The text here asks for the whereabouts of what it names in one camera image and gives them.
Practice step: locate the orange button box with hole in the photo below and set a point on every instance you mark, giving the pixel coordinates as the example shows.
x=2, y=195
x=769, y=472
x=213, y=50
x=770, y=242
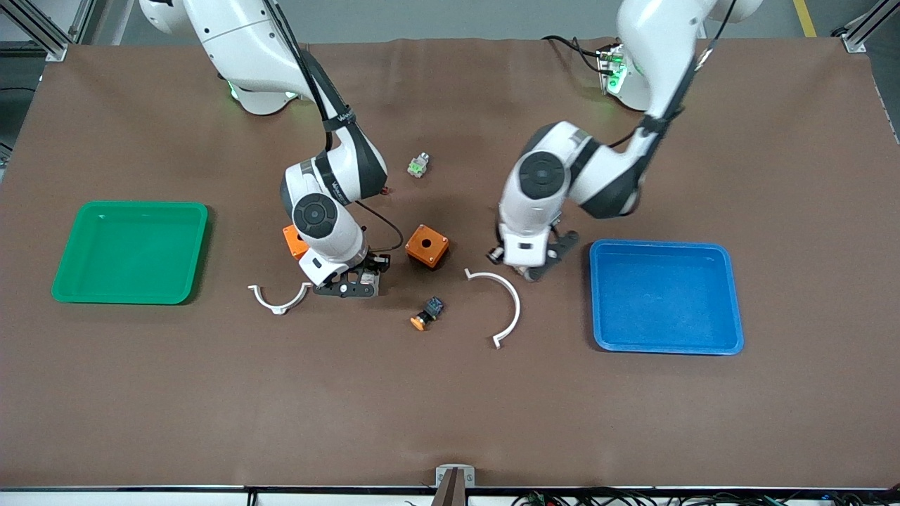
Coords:
x=426, y=246
x=293, y=240

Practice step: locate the small white curved clamp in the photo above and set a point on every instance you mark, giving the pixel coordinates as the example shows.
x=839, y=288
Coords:
x=271, y=302

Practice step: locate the black push button orange head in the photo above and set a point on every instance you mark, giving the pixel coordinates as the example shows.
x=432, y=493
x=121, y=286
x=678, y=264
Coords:
x=427, y=314

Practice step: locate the green plastic tray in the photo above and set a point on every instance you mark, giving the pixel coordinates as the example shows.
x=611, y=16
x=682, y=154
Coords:
x=130, y=253

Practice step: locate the small green white switch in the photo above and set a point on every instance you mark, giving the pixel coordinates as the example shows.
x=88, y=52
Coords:
x=418, y=166

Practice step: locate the brown table mat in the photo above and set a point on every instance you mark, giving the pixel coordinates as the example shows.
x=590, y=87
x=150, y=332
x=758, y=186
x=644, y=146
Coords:
x=422, y=407

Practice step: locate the blue plastic tray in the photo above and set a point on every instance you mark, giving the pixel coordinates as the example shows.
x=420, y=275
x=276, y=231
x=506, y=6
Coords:
x=664, y=299

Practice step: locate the grey metal edge bracket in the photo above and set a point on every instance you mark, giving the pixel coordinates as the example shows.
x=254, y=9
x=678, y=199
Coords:
x=455, y=475

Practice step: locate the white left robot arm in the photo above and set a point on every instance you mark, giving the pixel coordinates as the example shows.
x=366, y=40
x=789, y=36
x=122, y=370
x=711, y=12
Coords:
x=541, y=176

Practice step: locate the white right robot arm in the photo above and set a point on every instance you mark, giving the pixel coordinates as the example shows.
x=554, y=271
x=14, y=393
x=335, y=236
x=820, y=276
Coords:
x=320, y=218

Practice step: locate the white circuit breaker red switch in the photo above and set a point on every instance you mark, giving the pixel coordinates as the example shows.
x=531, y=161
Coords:
x=364, y=280

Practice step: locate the large white curved clamp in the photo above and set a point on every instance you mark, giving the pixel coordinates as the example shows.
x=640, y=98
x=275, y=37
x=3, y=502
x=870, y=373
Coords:
x=517, y=302

